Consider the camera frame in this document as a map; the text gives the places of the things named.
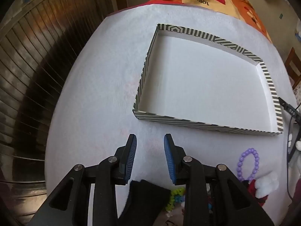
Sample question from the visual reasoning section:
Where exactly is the dark wooden slatted panel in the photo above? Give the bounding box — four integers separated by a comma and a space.
0, 0, 127, 226

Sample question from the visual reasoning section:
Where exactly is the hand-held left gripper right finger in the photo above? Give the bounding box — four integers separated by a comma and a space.
164, 134, 274, 226

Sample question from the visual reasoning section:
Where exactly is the wooden chair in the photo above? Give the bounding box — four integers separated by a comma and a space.
284, 47, 301, 89

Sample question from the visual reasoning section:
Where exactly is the striped cardboard box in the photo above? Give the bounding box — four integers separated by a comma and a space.
132, 24, 283, 137

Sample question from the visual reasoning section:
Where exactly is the orange printed blanket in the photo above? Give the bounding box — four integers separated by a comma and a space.
141, 0, 273, 44

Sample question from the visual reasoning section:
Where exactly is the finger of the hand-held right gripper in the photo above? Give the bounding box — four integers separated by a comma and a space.
287, 132, 301, 164
278, 96, 301, 118

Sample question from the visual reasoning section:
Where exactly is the pale fluffy scrunchie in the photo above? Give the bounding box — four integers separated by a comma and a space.
255, 171, 279, 199

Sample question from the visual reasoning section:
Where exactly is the black cable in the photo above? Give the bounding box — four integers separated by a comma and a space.
286, 160, 297, 202

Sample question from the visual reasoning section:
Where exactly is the purple bead bracelet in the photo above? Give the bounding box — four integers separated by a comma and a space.
236, 148, 259, 182

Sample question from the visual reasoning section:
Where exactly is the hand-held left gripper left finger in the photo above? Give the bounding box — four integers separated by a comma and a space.
28, 134, 138, 226

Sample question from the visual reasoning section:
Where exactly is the white fleece cloth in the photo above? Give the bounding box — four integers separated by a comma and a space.
45, 3, 298, 226

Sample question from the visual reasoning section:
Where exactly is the green bead bracelet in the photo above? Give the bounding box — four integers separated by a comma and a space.
165, 187, 186, 214

